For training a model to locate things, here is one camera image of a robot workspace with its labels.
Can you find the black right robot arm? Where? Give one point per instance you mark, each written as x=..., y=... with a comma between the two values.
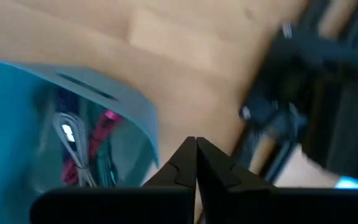
x=322, y=109

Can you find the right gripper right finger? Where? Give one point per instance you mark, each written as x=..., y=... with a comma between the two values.
x=275, y=205

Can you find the light blue plastic bin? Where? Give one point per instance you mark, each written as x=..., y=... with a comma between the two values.
x=5, y=124

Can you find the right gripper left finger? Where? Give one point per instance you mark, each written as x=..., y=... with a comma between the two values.
x=104, y=208

